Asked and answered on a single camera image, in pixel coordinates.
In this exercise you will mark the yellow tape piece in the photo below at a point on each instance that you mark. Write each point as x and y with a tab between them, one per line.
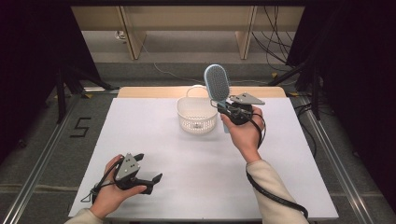
293	94
274	75
88	95

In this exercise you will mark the person's left hand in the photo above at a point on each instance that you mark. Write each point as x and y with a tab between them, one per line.
109	196

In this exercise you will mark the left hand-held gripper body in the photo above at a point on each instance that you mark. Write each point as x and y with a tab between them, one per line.
127	168

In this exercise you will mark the black metal stand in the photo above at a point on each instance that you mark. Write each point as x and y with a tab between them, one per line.
316	99
60	99

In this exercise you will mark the person's right hand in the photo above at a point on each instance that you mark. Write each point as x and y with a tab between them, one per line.
246	137

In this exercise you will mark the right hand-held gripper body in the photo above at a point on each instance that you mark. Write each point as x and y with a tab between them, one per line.
241	113

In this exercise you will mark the white plastic basket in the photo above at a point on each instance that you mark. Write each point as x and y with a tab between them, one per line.
196	124

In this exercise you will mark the white plug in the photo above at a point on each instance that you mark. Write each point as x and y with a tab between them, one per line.
120	34

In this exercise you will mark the beige wooden desk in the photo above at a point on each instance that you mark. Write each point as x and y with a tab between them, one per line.
186	18

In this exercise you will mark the white board table cover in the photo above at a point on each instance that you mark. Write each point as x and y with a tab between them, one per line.
186	186

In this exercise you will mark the black curtain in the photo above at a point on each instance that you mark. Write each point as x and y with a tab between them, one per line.
25	62
358	77

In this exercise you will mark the wooden table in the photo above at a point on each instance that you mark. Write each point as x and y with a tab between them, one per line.
149	92

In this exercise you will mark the metal floor rail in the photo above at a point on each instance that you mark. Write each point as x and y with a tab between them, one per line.
341	174
30	183

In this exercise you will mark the light blue hairbrush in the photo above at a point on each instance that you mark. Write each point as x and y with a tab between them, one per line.
217	82

